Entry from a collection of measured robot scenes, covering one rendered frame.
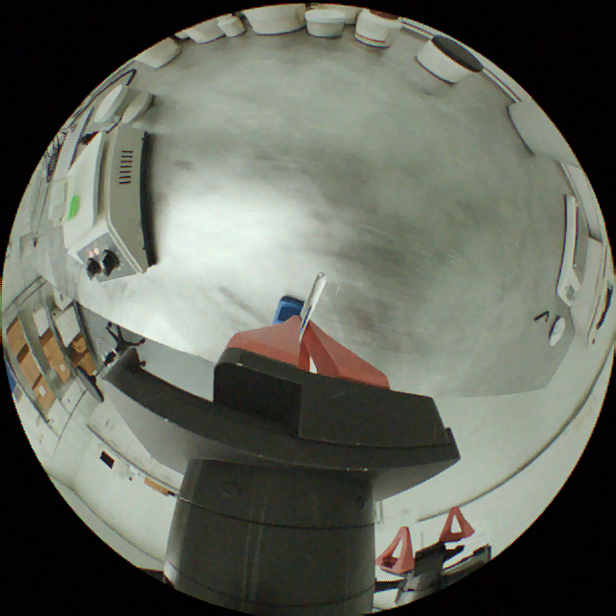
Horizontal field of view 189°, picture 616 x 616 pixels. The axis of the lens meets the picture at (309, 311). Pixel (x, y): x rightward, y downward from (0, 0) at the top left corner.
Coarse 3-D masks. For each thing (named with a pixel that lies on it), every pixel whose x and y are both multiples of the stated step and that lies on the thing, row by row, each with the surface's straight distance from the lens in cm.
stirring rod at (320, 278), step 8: (320, 272) 11; (320, 280) 11; (312, 288) 11; (320, 288) 11; (312, 296) 11; (304, 304) 12; (312, 304) 11; (304, 312) 12; (312, 312) 12; (304, 320) 12; (304, 328) 12
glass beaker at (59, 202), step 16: (80, 176) 29; (32, 192) 30; (48, 192) 26; (64, 192) 27; (80, 192) 27; (32, 208) 31; (48, 208) 26; (64, 208) 27; (32, 224) 25; (48, 224) 27; (64, 224) 29; (32, 240) 27
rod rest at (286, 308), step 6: (282, 300) 22; (288, 300) 22; (282, 306) 22; (288, 306) 22; (294, 306) 22; (300, 306) 22; (276, 312) 22; (282, 312) 21; (288, 312) 22; (294, 312) 22; (300, 312) 22; (276, 318) 23; (282, 318) 20; (288, 318) 21
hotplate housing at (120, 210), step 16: (128, 128) 30; (112, 144) 28; (128, 144) 29; (144, 144) 31; (112, 160) 27; (128, 160) 28; (112, 176) 26; (128, 176) 28; (112, 192) 26; (128, 192) 27; (112, 208) 25; (128, 208) 27; (96, 224) 27; (112, 224) 25; (128, 224) 26; (144, 224) 29; (80, 240) 32; (128, 240) 26; (144, 240) 28; (128, 256) 26; (144, 256) 28; (144, 272) 28
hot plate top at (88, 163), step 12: (96, 144) 28; (84, 156) 31; (96, 156) 26; (72, 168) 35; (84, 168) 29; (96, 168) 26; (84, 180) 28; (96, 180) 25; (84, 192) 27; (96, 192) 25; (84, 204) 27; (96, 204) 25; (84, 216) 26; (96, 216) 25; (72, 228) 31; (84, 228) 26; (72, 240) 31
